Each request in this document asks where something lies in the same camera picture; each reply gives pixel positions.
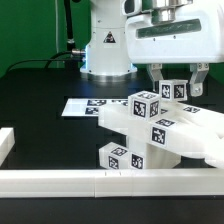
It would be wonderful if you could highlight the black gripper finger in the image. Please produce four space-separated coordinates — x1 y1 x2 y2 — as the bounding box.
147 63 163 92
189 63 209 97

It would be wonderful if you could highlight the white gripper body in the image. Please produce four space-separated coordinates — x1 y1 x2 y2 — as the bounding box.
125 0 224 64

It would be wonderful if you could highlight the white tagged chair nut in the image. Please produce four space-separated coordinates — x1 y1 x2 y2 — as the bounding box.
128 91 161 121

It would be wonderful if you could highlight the white chair back frame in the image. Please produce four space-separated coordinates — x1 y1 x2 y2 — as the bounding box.
98 103 224 169

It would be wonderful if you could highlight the white chair seat plate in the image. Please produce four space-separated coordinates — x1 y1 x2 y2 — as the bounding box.
126 137 181 169

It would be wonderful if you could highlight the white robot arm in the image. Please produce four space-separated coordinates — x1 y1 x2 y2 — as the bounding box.
81 0 224 96

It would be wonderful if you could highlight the white marker base sheet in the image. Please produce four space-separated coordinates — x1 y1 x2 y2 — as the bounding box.
62 98 128 117

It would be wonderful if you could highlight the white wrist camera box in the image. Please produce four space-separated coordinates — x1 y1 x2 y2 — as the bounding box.
122 0 152 16

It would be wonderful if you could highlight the black cable bundle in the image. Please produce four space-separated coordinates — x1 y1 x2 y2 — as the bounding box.
6 0 88 73

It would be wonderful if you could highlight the white U-shaped fence frame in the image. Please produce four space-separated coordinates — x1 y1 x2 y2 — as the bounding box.
0 126 224 199

